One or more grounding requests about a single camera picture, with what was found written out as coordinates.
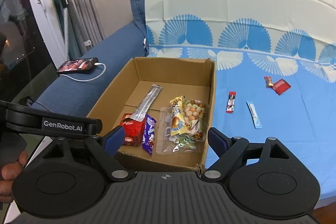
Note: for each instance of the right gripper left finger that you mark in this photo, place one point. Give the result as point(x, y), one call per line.
point(103, 150)

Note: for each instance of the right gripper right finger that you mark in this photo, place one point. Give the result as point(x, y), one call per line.
point(230, 152)

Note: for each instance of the red coffee pouch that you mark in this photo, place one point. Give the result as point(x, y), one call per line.
point(133, 130)

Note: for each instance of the light blue stick packet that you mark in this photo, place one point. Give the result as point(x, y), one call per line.
point(256, 121)

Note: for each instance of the purple chocolate bar wrapper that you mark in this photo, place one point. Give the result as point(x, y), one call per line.
point(148, 137)

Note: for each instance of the red white stick packet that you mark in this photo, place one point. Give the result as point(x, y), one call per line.
point(231, 102)

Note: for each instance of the silver long stick packet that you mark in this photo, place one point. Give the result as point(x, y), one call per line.
point(140, 112)

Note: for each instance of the peanut snack bag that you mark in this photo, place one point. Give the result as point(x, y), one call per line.
point(194, 112)

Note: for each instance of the clear candy bag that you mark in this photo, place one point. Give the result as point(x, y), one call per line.
point(167, 144)

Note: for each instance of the yellow snack bar wrapper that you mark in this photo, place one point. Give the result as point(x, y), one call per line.
point(178, 125)

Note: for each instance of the small candy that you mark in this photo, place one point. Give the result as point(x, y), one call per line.
point(268, 82)

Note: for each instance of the small red packet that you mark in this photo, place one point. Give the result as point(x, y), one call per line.
point(281, 86)

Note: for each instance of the person's left hand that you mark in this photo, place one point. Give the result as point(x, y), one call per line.
point(9, 173)

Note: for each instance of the black smartphone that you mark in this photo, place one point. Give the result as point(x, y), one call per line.
point(77, 66)

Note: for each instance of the grey curtain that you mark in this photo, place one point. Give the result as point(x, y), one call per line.
point(85, 29)

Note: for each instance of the blue white fan-pattern cloth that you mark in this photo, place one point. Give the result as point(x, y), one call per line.
point(293, 40)

